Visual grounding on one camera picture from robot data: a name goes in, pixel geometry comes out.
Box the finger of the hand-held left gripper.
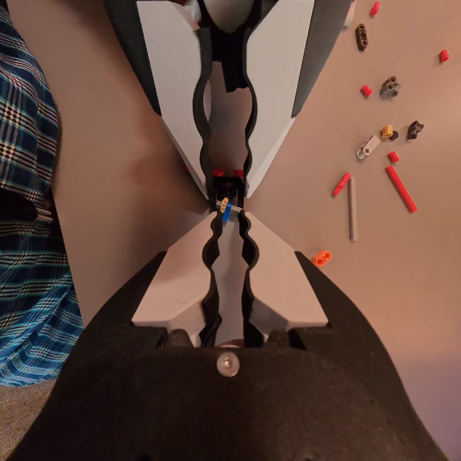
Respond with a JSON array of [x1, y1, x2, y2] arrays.
[[136, 0, 214, 201], [244, 0, 315, 199]]

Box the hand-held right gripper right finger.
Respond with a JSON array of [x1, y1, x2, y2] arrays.
[[238, 211, 330, 348]]

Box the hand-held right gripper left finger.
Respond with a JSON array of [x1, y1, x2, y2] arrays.
[[131, 212, 223, 348]]

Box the small grey axle with gears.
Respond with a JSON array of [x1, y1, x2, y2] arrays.
[[215, 197, 243, 223]]

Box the black frame with red pins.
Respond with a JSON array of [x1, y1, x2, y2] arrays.
[[210, 169, 249, 207]]

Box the long grey axle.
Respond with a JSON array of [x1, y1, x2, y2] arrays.
[[348, 177, 358, 241]]

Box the grey double pin connector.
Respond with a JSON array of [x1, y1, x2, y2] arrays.
[[379, 76, 401, 99]]

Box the person's blue plaid shirt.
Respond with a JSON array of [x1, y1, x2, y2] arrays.
[[0, 0, 85, 388]]

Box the long red axle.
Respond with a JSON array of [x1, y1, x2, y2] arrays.
[[385, 165, 418, 212]]

